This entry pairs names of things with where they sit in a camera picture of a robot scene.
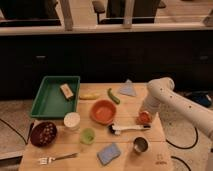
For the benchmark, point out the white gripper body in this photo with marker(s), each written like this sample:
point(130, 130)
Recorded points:
point(150, 104)

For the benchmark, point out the red apple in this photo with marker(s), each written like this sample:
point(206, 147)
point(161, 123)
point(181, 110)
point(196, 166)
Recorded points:
point(144, 118)

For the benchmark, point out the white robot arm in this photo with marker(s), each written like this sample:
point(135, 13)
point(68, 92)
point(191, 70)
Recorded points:
point(162, 91)

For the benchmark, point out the metal cup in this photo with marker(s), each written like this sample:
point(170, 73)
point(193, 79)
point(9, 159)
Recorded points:
point(140, 145)

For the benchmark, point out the green plastic cup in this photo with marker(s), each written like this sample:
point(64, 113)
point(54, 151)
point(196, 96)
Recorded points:
point(87, 136)

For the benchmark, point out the white plastic cup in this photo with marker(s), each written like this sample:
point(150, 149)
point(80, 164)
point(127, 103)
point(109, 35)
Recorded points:
point(72, 120)

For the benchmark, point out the blue triangular cloth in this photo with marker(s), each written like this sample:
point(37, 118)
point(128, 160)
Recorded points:
point(127, 89)

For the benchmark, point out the green chili pepper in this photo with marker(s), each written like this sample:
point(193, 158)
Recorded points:
point(113, 97)

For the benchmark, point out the orange bowl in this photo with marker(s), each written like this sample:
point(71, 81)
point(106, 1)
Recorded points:
point(103, 112)

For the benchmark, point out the yellow banana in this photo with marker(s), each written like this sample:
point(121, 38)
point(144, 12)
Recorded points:
point(89, 96)

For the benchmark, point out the blue sponge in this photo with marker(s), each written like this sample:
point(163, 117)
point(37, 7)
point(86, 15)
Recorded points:
point(108, 153)

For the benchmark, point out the tan sponge block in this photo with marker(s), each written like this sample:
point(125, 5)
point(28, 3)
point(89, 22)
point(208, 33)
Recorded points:
point(66, 90)

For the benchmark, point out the black office chair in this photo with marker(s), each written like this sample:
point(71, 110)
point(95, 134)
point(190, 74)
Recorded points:
point(127, 11)

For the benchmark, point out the green plastic tray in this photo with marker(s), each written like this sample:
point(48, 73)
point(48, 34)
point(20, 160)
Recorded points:
point(50, 102)

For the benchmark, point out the dark red patterned bowl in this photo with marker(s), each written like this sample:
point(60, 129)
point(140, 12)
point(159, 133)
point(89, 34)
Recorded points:
point(43, 134)

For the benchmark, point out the silver fork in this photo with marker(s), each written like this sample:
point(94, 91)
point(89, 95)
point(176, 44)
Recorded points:
point(48, 160)

